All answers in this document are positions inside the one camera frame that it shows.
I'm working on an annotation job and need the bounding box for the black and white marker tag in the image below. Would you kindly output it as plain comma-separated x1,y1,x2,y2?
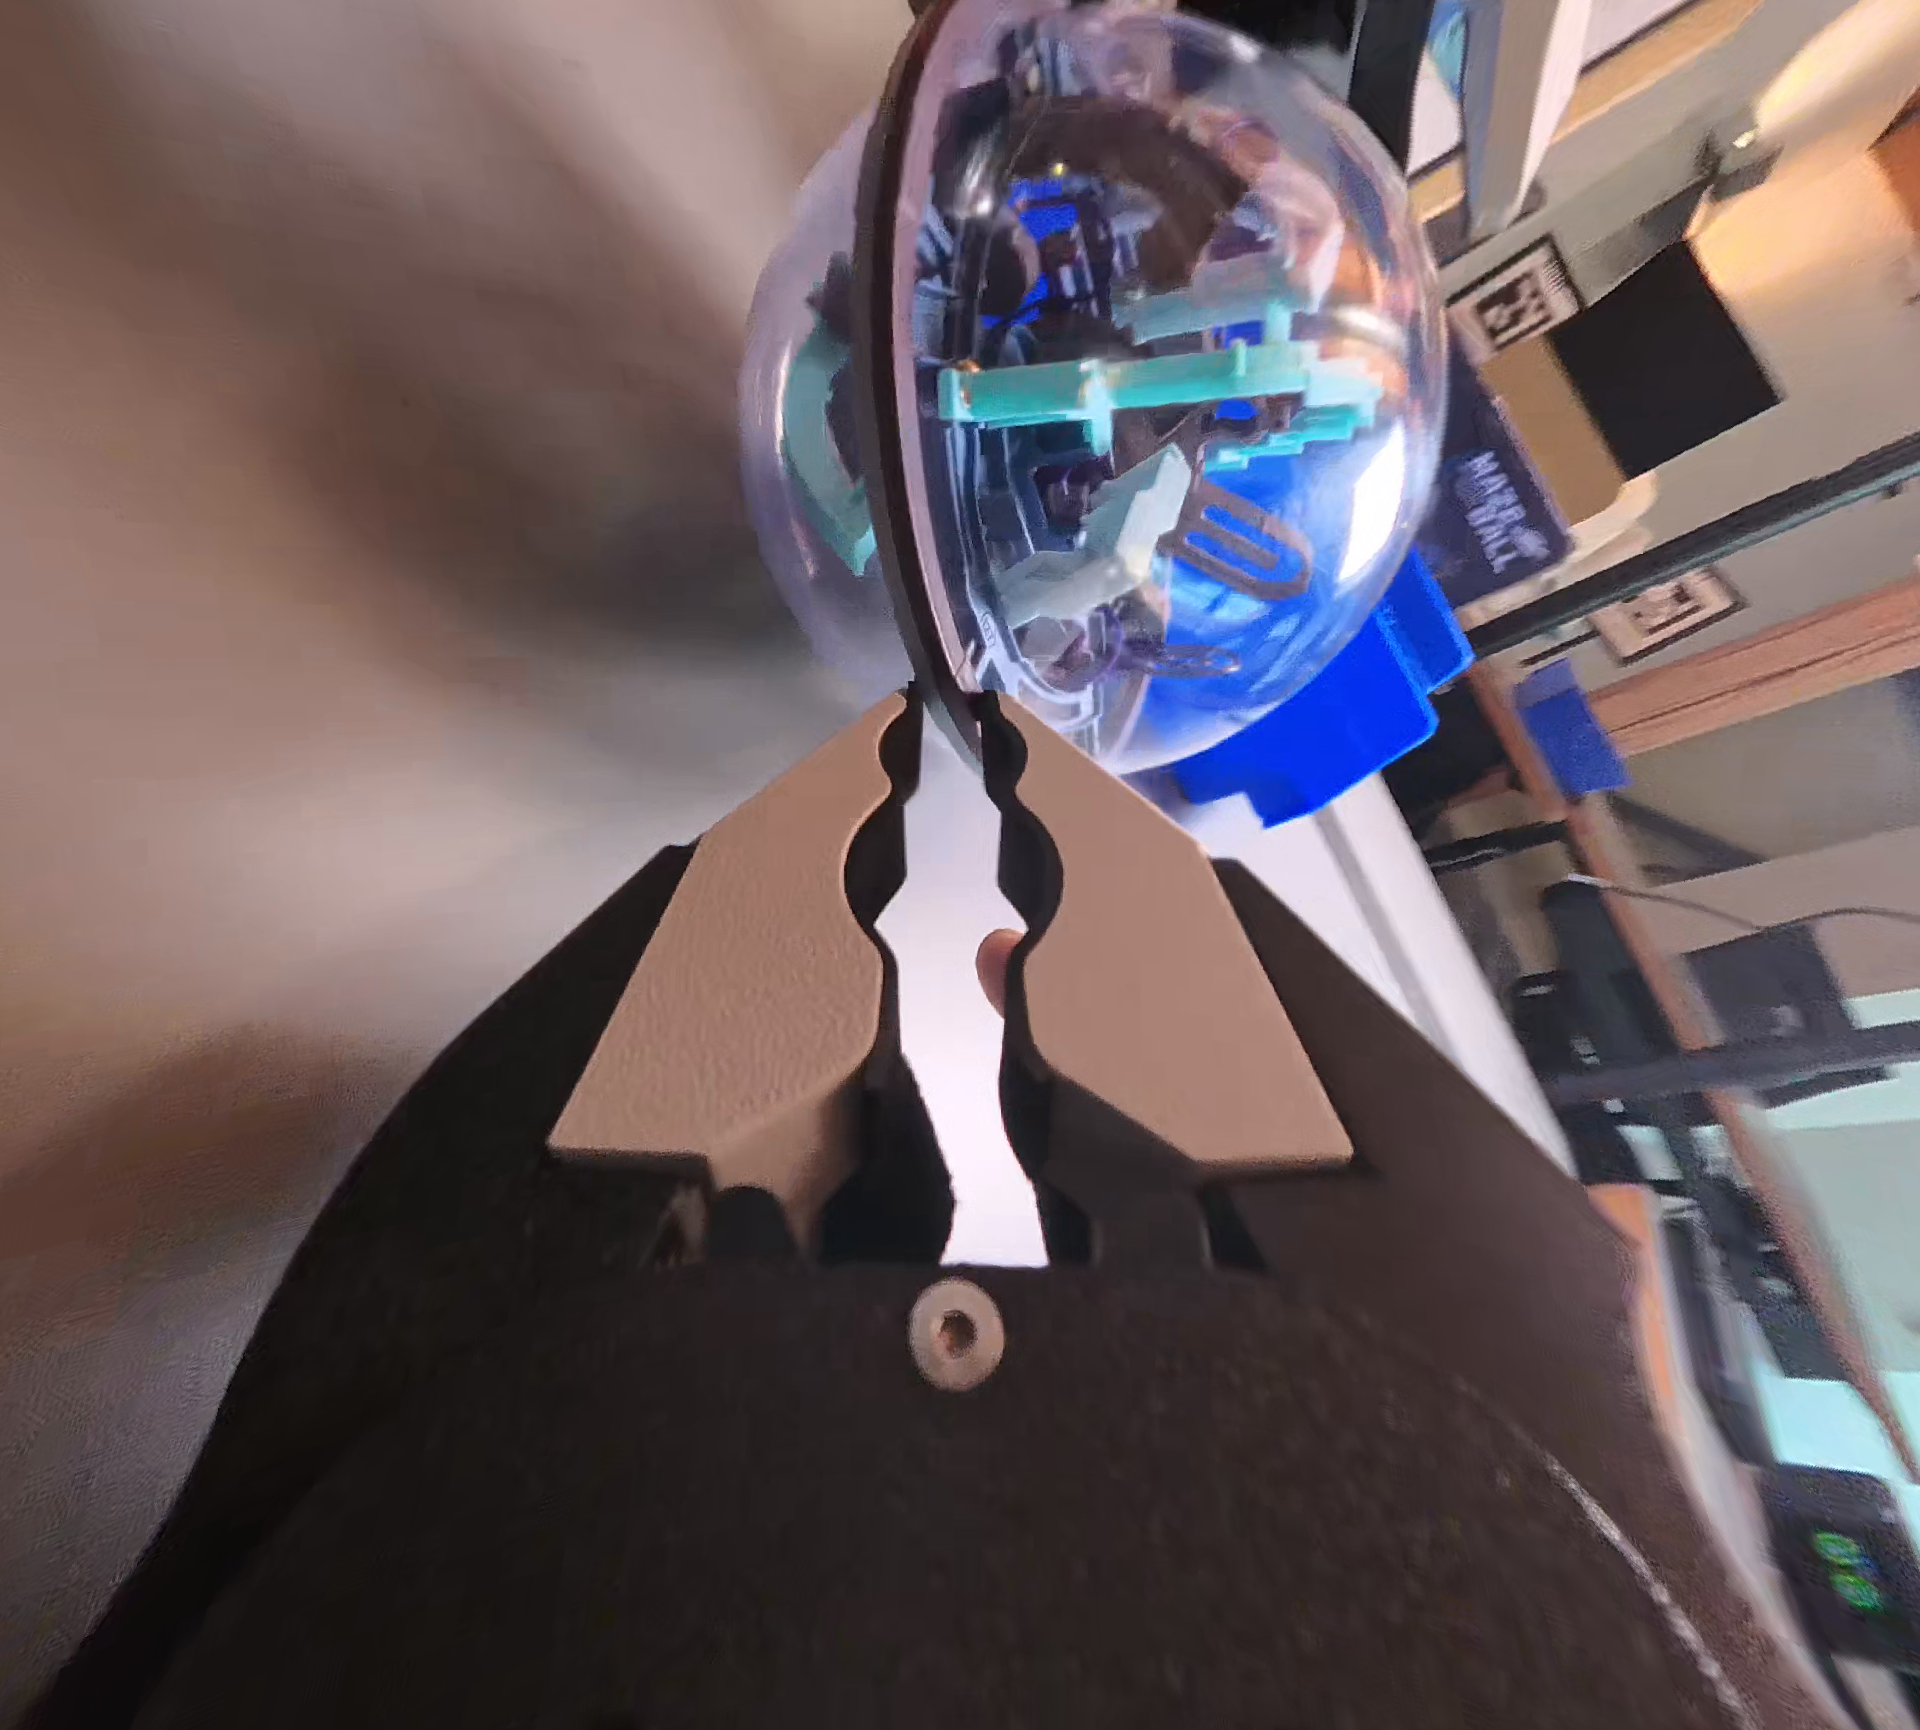
1464,241,1584,358

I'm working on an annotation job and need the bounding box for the clear maze ball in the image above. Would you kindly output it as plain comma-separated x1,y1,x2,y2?
743,0,1452,772

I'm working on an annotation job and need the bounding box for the blue plastic bin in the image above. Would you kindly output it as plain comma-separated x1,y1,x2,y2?
1157,560,1478,832

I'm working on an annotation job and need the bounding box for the dark blue maze ball box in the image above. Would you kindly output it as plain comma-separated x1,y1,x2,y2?
1434,381,1568,598

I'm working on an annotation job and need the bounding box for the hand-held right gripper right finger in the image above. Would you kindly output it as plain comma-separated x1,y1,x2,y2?
984,702,1353,1209

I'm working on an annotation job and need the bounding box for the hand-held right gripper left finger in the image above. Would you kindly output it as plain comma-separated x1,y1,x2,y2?
550,691,919,1209

